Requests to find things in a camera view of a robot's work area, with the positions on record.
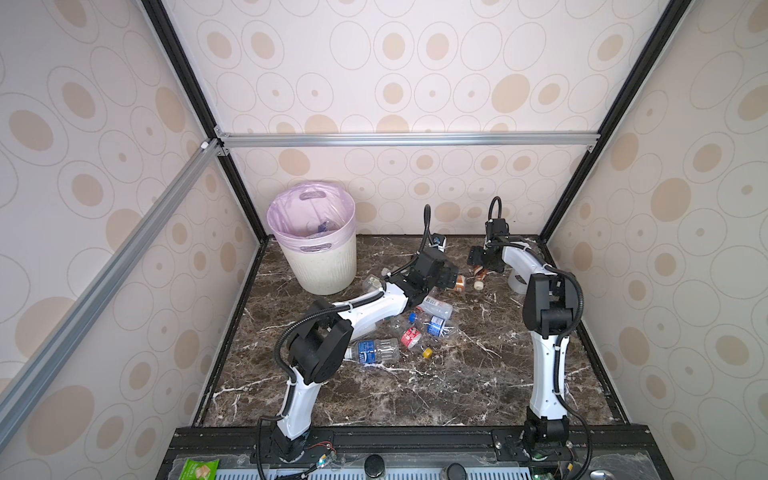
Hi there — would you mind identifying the brown coffee bottle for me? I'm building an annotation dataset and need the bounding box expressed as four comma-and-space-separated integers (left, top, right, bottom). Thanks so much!
473, 266, 488, 291
452, 274, 466, 293

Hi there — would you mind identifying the clear tape roll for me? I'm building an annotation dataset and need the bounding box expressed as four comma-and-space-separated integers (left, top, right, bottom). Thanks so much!
508, 269, 529, 295

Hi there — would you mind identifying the brown coffee bottle lying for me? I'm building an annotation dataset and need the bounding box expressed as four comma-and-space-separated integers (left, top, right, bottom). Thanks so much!
452, 274, 466, 293

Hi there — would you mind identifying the white bottle red cap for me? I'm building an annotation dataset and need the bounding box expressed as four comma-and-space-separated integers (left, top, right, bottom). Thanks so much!
419, 295, 453, 320

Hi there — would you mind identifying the left aluminium frame bar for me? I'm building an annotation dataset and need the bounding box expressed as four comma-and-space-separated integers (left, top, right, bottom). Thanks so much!
1, 138, 223, 448

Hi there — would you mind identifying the clear bottle blue label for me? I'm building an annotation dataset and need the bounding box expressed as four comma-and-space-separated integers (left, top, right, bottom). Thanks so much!
344, 338, 400, 365

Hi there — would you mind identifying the green snack packet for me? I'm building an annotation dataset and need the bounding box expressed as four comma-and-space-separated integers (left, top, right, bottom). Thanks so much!
179, 459, 219, 480

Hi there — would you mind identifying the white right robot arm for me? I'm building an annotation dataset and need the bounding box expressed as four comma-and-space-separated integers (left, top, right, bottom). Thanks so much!
468, 196, 584, 460

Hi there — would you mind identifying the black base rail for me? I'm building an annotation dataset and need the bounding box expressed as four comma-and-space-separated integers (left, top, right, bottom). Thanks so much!
155, 424, 672, 479

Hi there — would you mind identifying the crushed bottle red label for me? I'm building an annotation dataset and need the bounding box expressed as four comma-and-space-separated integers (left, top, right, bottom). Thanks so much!
387, 317, 422, 350

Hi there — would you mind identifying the small bottle blue cap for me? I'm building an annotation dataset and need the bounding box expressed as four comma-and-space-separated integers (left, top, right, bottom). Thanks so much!
408, 311, 459, 338

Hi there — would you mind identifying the white bin with purple bag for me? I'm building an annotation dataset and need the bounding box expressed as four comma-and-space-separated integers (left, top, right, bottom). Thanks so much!
267, 181, 357, 295

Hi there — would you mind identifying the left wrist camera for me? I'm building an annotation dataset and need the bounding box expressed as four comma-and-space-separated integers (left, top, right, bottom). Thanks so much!
430, 233, 447, 252

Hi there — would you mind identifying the horizontal aluminium frame bar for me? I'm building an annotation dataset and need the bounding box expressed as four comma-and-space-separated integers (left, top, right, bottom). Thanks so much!
220, 131, 600, 149

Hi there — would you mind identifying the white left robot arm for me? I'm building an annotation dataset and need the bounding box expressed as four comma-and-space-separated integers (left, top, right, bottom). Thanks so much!
260, 206, 458, 462

